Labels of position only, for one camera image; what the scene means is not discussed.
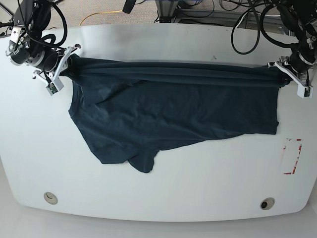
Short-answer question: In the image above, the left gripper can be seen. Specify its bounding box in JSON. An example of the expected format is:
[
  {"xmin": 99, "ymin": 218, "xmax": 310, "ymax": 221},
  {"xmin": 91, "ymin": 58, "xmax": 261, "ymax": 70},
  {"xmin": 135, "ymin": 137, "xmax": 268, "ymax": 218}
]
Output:
[{"xmin": 268, "ymin": 25, "xmax": 317, "ymax": 87}]

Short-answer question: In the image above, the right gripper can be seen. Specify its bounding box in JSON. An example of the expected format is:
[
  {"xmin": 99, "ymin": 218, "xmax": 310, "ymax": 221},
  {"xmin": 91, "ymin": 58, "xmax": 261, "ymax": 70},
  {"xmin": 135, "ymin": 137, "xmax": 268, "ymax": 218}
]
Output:
[{"xmin": 5, "ymin": 26, "xmax": 81, "ymax": 87}]

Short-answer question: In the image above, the dark blue T-shirt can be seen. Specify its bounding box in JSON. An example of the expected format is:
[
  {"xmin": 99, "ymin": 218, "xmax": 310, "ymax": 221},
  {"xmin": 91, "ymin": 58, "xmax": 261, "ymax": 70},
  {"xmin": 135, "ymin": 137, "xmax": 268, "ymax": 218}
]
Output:
[{"xmin": 63, "ymin": 55, "xmax": 290, "ymax": 173}]

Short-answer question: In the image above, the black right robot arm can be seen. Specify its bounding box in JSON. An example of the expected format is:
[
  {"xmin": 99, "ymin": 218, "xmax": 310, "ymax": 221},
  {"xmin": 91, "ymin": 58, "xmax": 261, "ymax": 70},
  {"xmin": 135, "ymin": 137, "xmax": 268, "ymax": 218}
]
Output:
[{"xmin": 1, "ymin": 0, "xmax": 81, "ymax": 95}]

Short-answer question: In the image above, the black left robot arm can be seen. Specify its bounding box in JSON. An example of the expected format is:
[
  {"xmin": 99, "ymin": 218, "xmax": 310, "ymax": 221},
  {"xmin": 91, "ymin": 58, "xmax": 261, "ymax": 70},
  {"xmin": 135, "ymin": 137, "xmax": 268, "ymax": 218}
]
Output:
[{"xmin": 260, "ymin": 0, "xmax": 317, "ymax": 98}]

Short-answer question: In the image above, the red tape rectangle marking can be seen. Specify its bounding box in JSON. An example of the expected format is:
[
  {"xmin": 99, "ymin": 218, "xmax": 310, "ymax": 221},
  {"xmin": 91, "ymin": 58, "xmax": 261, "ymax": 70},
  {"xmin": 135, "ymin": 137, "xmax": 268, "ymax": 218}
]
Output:
[{"xmin": 280, "ymin": 138, "xmax": 303, "ymax": 175}]

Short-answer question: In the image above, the black microphone object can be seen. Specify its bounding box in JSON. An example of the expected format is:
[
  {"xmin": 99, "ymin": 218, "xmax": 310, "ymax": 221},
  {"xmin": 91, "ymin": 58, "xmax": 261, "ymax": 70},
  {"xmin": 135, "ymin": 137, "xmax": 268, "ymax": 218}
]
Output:
[{"xmin": 122, "ymin": 0, "xmax": 136, "ymax": 14}]

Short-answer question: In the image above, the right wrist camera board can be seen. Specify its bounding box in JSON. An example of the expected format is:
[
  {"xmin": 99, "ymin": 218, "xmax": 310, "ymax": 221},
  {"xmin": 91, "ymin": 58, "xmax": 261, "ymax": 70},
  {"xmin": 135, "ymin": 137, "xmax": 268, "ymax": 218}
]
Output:
[{"xmin": 46, "ymin": 83, "xmax": 64, "ymax": 96}]

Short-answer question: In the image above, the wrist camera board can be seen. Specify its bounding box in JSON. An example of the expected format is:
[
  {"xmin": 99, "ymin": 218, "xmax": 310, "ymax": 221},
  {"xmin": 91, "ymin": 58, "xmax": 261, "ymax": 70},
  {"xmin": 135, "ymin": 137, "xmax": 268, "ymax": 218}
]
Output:
[
  {"xmin": 46, "ymin": 83, "xmax": 64, "ymax": 96},
  {"xmin": 297, "ymin": 85, "xmax": 314, "ymax": 98}
]

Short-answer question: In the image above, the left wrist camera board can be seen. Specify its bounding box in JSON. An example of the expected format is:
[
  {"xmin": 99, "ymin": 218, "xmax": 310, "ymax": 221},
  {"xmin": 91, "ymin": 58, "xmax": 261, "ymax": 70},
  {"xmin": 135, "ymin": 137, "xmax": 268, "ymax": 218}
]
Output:
[{"xmin": 297, "ymin": 85, "xmax": 314, "ymax": 98}]

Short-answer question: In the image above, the yellow cable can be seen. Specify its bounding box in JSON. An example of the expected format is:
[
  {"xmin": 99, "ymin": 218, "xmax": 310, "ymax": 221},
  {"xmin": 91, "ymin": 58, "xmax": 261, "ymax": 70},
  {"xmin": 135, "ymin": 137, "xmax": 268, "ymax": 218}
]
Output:
[{"xmin": 79, "ymin": 10, "xmax": 123, "ymax": 27}]

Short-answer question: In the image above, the left table cable grommet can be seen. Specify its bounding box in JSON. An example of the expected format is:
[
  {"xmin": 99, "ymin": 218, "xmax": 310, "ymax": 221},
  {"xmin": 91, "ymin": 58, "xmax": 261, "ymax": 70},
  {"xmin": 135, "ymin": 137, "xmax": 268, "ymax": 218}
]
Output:
[{"xmin": 44, "ymin": 192, "xmax": 58, "ymax": 205}]

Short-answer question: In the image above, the table cable grommet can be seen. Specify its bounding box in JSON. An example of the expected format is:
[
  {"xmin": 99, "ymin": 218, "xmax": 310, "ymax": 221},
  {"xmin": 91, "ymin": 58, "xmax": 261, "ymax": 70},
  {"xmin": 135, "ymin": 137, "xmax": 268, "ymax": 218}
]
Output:
[
  {"xmin": 44, "ymin": 192, "xmax": 58, "ymax": 205},
  {"xmin": 260, "ymin": 197, "xmax": 275, "ymax": 211}
]

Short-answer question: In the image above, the right table cable grommet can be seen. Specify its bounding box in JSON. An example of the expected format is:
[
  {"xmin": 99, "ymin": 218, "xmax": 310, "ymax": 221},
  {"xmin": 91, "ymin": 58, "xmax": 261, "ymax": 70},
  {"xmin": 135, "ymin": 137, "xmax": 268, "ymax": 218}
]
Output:
[{"xmin": 260, "ymin": 197, "xmax": 275, "ymax": 211}]

